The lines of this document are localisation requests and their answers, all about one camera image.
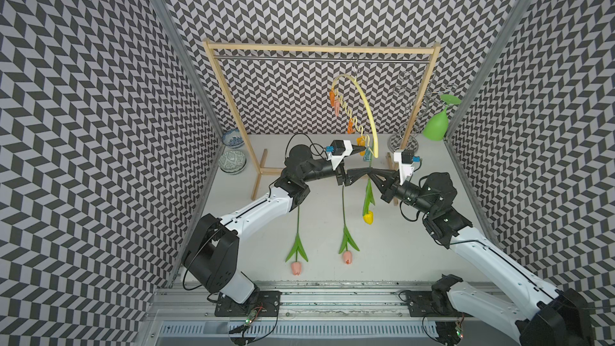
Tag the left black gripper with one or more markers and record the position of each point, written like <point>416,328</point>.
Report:
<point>339,174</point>

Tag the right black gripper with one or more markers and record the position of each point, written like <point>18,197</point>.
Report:
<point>384,187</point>

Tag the yellow tulip flower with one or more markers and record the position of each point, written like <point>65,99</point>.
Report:
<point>368,202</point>

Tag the pink tulip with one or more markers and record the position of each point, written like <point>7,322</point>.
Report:
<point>297,250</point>
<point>348,244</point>

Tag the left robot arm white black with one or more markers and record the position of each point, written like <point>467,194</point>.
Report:
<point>213,250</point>

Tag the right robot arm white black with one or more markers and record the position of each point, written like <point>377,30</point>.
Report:
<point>535,311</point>

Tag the green plastic wine glass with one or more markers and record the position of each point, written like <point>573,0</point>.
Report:
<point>437,126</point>

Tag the blue white ceramic bowl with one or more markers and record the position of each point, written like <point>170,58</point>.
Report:
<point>233,139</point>

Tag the green patterned ceramic bowl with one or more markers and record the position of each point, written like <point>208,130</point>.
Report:
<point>232,162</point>

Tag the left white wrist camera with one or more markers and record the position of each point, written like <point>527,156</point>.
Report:
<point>337,151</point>

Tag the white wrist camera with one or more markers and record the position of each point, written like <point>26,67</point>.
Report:
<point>408,163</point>
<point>337,151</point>

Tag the wooden clothes rack frame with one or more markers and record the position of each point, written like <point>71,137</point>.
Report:
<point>273,97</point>

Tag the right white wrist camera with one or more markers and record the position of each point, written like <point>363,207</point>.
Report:
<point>408,163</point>

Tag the metal wire glass stand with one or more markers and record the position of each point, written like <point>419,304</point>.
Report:
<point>407,87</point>

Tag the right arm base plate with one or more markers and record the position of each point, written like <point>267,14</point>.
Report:
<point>428,304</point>

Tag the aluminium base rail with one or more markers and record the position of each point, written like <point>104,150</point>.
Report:
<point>321,310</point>

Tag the metal rack rail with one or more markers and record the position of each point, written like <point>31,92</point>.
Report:
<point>307,59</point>

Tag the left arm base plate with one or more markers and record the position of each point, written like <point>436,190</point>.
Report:
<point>267,303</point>

